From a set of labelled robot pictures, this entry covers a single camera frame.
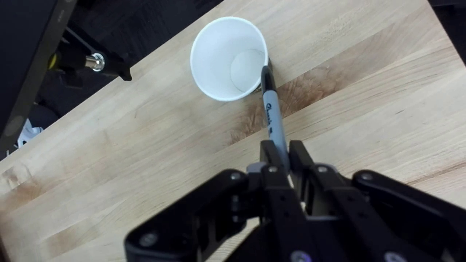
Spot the white paper cup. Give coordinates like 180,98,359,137
189,15,269,103

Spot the white plastic bracket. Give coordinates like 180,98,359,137
16,118,45,149

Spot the grey marker pen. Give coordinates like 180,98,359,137
259,64,291,172

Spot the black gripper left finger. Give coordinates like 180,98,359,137
124,140,341,262

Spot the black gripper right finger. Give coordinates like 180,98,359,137
288,140,466,262

